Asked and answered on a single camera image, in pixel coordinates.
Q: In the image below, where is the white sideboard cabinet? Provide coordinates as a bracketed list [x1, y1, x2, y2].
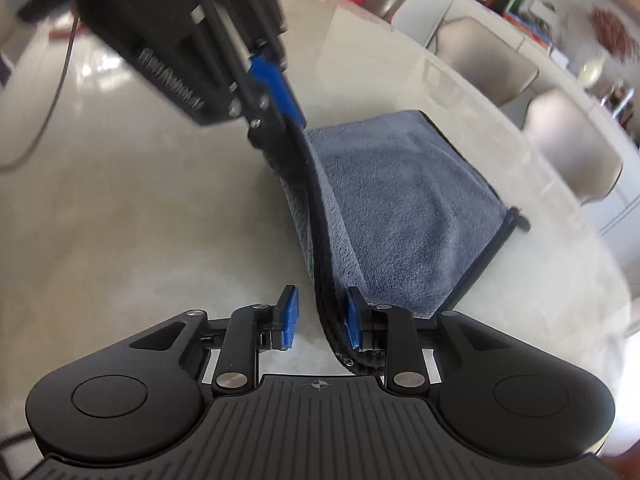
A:
[425, 0, 640, 241]

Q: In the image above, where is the stack of colourful books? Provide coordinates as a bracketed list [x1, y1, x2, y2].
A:
[505, 7, 556, 43]

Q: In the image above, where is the thin dark cable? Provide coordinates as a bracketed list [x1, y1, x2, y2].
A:
[0, 10, 83, 171]

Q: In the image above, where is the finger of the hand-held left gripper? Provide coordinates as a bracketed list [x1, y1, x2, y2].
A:
[244, 0, 307, 129]
[200, 0, 296, 155]

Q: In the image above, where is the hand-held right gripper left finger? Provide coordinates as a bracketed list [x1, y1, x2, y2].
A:
[129, 298, 301, 396]

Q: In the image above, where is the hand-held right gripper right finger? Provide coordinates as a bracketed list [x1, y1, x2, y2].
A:
[345, 299, 512, 395]

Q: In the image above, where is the beige upholstered chair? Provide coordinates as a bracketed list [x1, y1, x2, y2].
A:
[522, 87, 625, 206]
[435, 15, 541, 108]

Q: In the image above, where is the glass dome with figurine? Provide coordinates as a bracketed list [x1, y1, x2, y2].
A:
[607, 80, 638, 121]

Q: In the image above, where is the white ceramic vase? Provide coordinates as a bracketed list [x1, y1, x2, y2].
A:
[579, 55, 606, 87]

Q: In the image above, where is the blue and grey towel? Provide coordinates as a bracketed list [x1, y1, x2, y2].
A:
[257, 109, 532, 377]

